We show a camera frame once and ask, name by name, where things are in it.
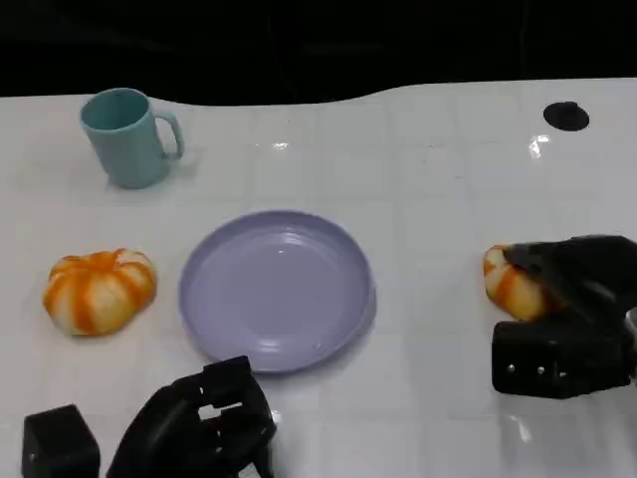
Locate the lilac plate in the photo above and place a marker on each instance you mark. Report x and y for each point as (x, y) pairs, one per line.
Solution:
(276, 294)

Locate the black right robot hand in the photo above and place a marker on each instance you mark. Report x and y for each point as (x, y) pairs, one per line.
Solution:
(587, 274)

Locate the black round table grommet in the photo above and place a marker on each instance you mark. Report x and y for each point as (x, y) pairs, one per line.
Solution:
(566, 116)

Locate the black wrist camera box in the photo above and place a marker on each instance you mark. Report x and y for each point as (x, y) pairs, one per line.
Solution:
(552, 358)
(57, 443)

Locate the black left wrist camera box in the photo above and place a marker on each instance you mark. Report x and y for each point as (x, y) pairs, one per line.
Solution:
(57, 443)

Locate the orange white toy bread roll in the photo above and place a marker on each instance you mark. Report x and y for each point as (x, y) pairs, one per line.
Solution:
(99, 294)
(517, 294)

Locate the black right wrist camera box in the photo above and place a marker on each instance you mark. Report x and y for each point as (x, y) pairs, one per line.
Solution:
(552, 358)

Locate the pale green mug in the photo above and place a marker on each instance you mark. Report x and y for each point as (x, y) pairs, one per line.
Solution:
(129, 142)

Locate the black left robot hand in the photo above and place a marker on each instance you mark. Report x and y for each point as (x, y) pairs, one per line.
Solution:
(174, 428)

